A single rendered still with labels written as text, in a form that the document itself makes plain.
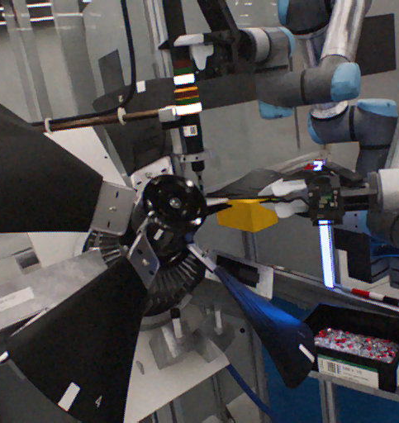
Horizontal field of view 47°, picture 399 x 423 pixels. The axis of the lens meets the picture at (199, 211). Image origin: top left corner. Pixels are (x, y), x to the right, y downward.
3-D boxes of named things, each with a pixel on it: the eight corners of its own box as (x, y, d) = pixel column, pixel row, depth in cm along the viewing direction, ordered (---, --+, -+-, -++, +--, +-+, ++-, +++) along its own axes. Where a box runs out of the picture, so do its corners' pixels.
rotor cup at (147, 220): (140, 283, 83) (162, 250, 73) (103, 217, 87) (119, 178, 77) (203, 255, 91) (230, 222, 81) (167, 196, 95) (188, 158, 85)
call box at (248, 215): (218, 229, 142) (213, 196, 139) (242, 219, 148) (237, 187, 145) (254, 238, 129) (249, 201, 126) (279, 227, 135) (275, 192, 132)
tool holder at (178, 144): (163, 164, 85) (153, 111, 83) (175, 157, 92) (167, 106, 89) (209, 159, 83) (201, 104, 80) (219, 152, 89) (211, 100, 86)
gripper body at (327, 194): (304, 188, 80) (378, 182, 76) (306, 172, 87) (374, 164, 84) (308, 228, 83) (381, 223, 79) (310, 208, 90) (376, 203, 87)
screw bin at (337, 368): (287, 367, 98) (283, 338, 96) (320, 327, 110) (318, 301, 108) (395, 399, 84) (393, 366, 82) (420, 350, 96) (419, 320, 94)
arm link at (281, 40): (299, 63, 104) (296, 22, 101) (272, 67, 96) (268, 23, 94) (270, 67, 109) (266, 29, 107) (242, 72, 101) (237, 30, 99)
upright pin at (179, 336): (173, 340, 87) (166, 310, 86) (181, 335, 89) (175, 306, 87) (178, 344, 86) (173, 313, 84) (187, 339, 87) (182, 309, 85)
